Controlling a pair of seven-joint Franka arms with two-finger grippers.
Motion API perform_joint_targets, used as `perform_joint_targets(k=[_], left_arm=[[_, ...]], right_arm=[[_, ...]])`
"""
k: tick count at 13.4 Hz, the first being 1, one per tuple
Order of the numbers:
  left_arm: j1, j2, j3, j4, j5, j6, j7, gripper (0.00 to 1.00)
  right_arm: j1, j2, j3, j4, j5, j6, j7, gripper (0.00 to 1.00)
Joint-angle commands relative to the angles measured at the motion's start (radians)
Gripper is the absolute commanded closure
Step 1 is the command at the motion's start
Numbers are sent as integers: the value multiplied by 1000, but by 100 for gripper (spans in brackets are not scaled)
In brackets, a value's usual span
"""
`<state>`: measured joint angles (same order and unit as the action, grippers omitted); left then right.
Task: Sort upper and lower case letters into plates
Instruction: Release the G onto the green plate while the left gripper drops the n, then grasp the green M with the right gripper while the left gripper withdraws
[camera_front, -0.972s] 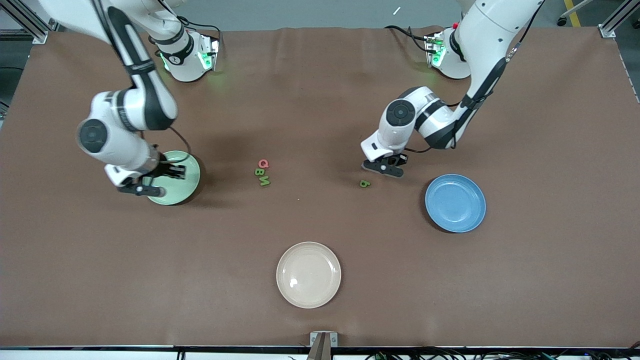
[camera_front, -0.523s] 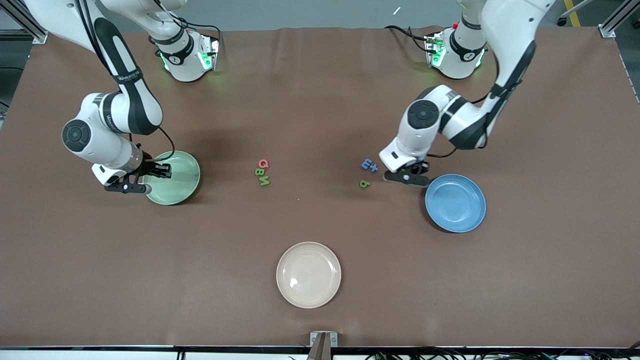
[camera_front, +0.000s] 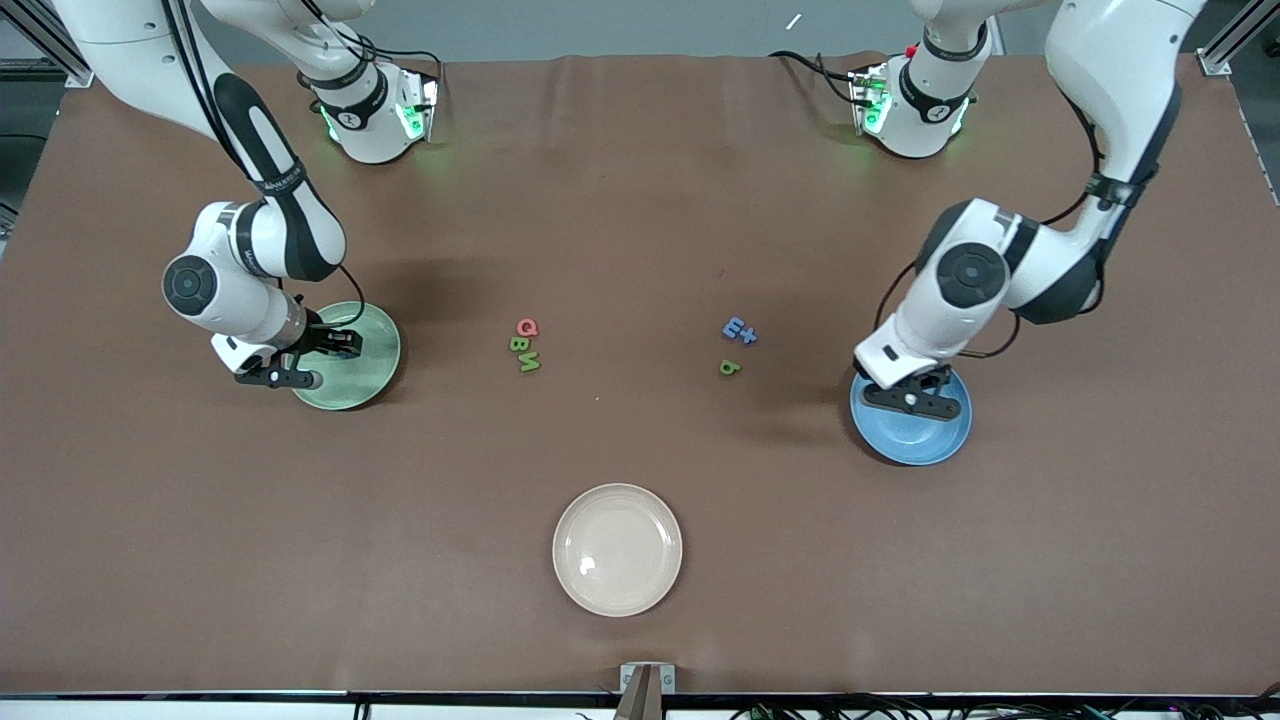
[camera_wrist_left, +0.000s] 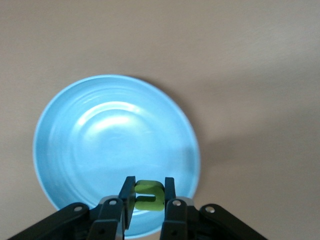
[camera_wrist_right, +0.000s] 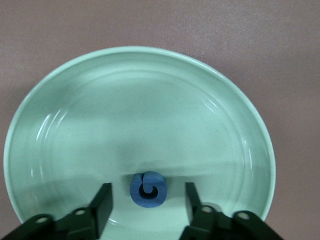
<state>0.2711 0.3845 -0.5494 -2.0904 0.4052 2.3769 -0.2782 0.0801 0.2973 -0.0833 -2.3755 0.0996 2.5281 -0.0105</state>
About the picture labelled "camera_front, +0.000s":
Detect light green plate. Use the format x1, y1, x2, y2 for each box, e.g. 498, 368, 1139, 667
290, 302, 402, 412

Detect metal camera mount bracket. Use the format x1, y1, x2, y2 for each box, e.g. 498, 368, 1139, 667
618, 662, 677, 720

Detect black camera cable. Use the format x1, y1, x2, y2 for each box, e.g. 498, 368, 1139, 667
165, 0, 366, 331
875, 95, 1136, 361

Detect cream plate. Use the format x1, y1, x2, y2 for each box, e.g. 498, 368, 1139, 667
552, 483, 684, 618

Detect blue plate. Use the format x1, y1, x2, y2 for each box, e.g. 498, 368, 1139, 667
850, 350, 973, 467

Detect brown table cover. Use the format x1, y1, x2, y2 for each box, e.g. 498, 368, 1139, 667
0, 52, 1280, 696

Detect tangled black cables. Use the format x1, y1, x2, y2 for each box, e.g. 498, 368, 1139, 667
735, 697, 1280, 720

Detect black base cable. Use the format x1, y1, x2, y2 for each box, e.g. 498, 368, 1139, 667
768, 50, 861, 106
300, 0, 443, 96

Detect metal base connector bracket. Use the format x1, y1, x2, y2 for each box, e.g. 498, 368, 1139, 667
395, 66, 442, 143
848, 62, 893, 138

